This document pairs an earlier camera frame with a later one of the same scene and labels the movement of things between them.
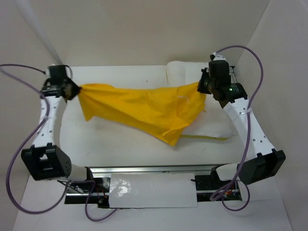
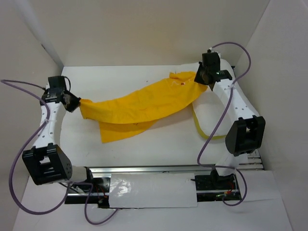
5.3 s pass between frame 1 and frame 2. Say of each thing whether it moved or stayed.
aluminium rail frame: stayed
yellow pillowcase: moved
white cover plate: stayed
